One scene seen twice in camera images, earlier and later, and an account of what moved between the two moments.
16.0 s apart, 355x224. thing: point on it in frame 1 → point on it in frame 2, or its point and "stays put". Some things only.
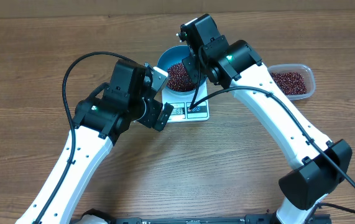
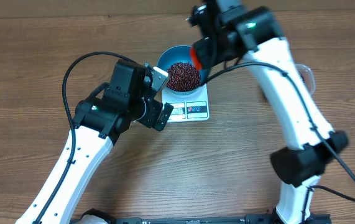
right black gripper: [190, 66] → [204, 54]
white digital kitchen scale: [193, 107] stays put
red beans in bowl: [178, 79] stays put
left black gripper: [155, 108] stays put
